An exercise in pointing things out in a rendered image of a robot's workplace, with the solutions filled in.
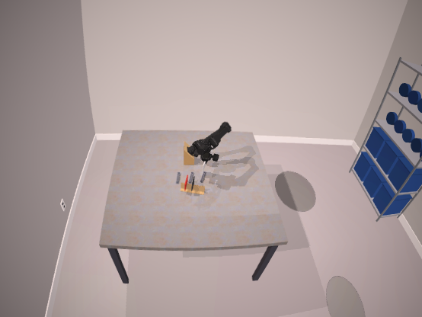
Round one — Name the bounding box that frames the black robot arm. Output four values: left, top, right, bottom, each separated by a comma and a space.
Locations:
187, 122, 232, 162

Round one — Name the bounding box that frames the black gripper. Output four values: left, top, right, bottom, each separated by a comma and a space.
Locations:
193, 149, 219, 162

